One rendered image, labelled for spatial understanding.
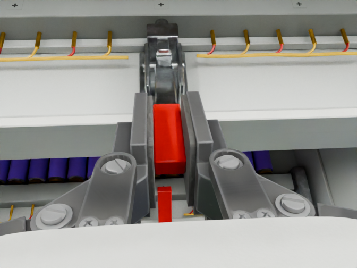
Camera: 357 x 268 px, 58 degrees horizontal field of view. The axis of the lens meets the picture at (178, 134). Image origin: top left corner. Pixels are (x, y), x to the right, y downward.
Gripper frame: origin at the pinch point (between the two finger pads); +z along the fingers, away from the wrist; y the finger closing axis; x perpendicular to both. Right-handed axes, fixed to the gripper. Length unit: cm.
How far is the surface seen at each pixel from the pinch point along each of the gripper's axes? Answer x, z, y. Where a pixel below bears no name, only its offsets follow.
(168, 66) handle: 1.1, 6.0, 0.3
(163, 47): 2.2, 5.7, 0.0
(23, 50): 0.9, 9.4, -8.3
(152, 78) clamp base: -0.2, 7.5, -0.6
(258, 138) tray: -4.0, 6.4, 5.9
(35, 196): -15.4, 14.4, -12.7
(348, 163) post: -9.8, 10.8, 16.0
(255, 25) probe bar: 2.3, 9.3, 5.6
